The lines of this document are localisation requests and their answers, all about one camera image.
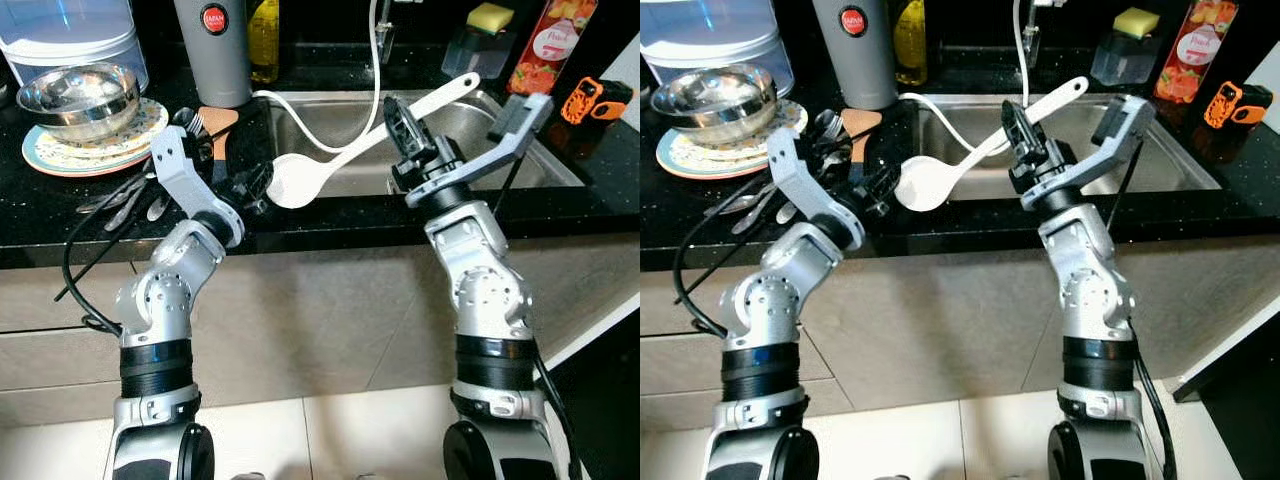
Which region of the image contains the beige cabinet front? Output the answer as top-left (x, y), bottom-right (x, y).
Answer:
top-left (0, 232), bottom-right (641, 431)
top-left (640, 235), bottom-right (1280, 433)

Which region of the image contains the yellow oil bottle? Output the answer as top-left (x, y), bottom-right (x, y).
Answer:
top-left (248, 0), bottom-right (281, 84)
top-left (893, 0), bottom-right (928, 86)

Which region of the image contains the wooden spatula with black handle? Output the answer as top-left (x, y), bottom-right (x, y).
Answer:
top-left (197, 105), bottom-right (241, 186)
top-left (840, 107), bottom-right (883, 183)

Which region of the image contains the white plastic rice spoon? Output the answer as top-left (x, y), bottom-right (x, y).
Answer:
top-left (893, 76), bottom-right (1090, 213)
top-left (268, 72), bottom-right (481, 210)

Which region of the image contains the grey cylinder with red badge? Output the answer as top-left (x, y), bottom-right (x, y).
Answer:
top-left (812, 0), bottom-right (899, 111)
top-left (173, 0), bottom-right (253, 109)

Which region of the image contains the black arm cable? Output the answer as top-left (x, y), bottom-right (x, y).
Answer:
top-left (55, 172), bottom-right (153, 337)
top-left (1105, 140), bottom-right (1177, 480)
top-left (492, 150), bottom-right (583, 480)
top-left (672, 182), bottom-right (773, 337)

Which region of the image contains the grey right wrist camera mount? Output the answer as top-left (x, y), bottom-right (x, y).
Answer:
top-left (1025, 95), bottom-right (1159, 212)
top-left (405, 94), bottom-right (555, 210)

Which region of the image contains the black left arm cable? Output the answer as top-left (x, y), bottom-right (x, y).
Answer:
top-left (55, 172), bottom-right (153, 337)
top-left (672, 182), bottom-right (773, 337)

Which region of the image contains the clear plastic sponge holder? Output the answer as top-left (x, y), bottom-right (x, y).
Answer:
top-left (1090, 28), bottom-right (1161, 86)
top-left (442, 22), bottom-right (516, 81)

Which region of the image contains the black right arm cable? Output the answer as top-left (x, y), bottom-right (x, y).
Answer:
top-left (1105, 140), bottom-right (1177, 480)
top-left (492, 150), bottom-right (583, 480)

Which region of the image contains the patterned ceramic plate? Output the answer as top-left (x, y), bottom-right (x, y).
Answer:
top-left (656, 97), bottom-right (809, 181)
top-left (22, 97), bottom-right (169, 179)

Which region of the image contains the yellow sponge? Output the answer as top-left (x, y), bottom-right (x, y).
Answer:
top-left (1113, 7), bottom-right (1161, 39)
top-left (467, 2), bottom-right (514, 34)

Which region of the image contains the chrome faucet spout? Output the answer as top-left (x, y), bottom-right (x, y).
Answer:
top-left (379, 0), bottom-right (399, 66)
top-left (1022, 0), bottom-right (1046, 71)

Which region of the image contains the stainless steel bowl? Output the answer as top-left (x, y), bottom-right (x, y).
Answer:
top-left (650, 63), bottom-right (783, 144)
top-left (15, 62), bottom-right (141, 143)

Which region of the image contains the stainless steel sink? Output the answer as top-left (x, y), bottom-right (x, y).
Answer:
top-left (905, 92), bottom-right (1223, 201)
top-left (262, 88), bottom-right (586, 199)

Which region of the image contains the white hose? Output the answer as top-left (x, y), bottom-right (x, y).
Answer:
top-left (898, 0), bottom-right (1032, 157)
top-left (252, 0), bottom-right (387, 156)

